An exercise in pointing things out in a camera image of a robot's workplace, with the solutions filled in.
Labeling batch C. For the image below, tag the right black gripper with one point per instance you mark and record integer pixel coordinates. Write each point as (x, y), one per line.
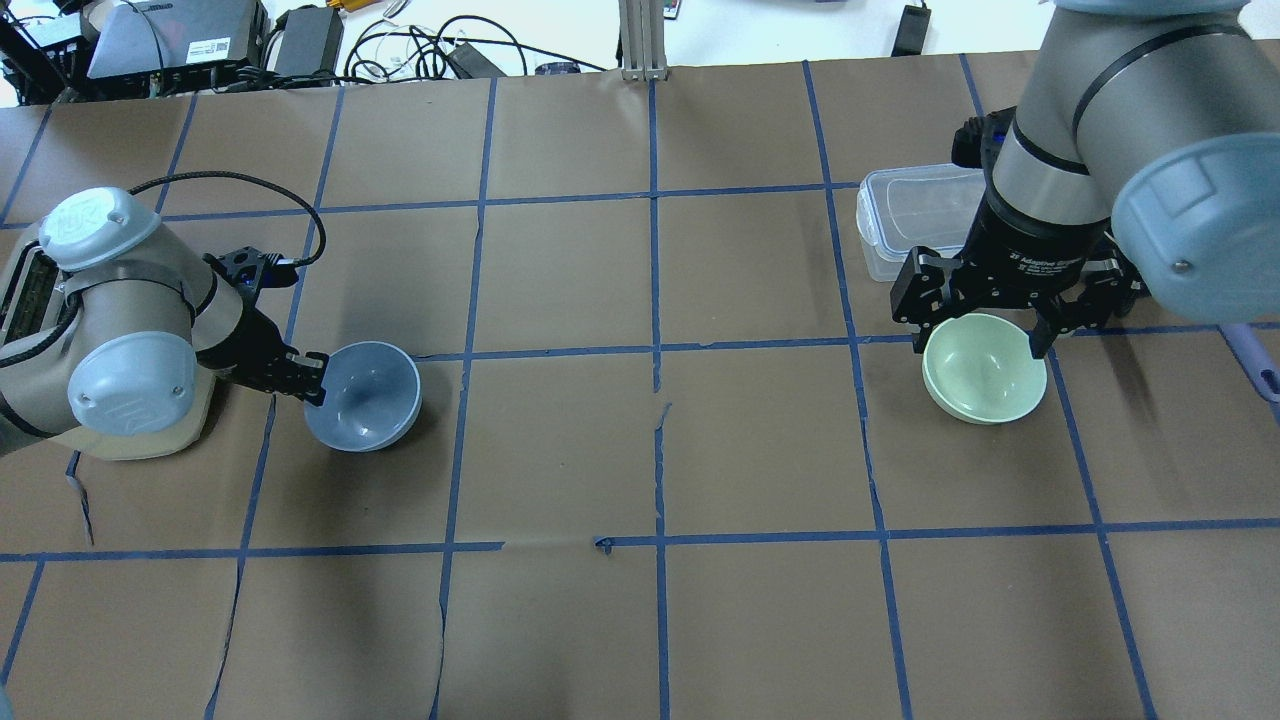
(1030, 247)

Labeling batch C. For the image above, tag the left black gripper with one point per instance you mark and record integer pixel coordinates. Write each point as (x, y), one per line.
(252, 341)

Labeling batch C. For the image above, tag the green bowl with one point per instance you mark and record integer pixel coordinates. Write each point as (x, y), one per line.
(978, 369)

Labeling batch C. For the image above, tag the blue bowl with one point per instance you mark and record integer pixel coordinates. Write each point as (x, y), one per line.
(373, 396)

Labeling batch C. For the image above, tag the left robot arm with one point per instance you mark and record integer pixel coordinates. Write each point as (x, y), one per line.
(142, 312)

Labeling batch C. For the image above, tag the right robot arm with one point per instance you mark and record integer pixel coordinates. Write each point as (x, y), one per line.
(1142, 157)

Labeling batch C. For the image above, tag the clear plastic food container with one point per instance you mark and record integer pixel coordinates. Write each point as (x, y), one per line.
(901, 208)

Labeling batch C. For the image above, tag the dark blue saucepan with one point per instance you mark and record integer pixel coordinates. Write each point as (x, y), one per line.
(1257, 365)

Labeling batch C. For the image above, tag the cream toaster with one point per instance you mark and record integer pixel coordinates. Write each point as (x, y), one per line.
(38, 316)

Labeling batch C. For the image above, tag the black power brick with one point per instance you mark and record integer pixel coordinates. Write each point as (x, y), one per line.
(912, 30)

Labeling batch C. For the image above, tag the black power adapter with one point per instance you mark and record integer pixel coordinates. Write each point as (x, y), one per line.
(306, 42)

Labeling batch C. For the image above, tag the grey electronics box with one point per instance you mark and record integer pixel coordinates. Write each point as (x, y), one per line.
(183, 41)

